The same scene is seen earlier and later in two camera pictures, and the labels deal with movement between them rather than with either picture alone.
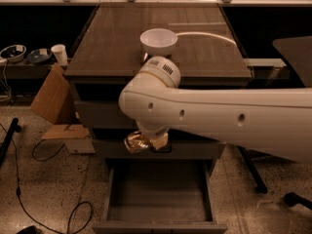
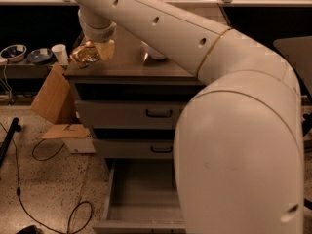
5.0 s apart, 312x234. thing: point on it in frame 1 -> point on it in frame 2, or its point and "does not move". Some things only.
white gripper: x=158 y=134 -> x=100 y=33
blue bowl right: x=39 y=56 does not move
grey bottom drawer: x=161 y=196 does not move
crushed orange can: x=136 y=142 -> x=85 y=55
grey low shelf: x=21 y=69 does not move
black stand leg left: x=13 y=129 does not move
